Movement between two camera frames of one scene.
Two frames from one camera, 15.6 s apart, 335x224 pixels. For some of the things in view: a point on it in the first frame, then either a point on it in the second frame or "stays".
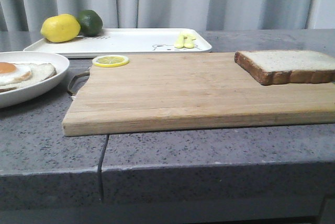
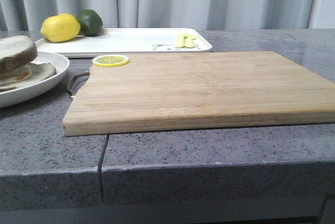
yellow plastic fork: [180, 42] stays
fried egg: [11, 73] stays
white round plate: [17, 95] stays
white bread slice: [284, 67] → [17, 51]
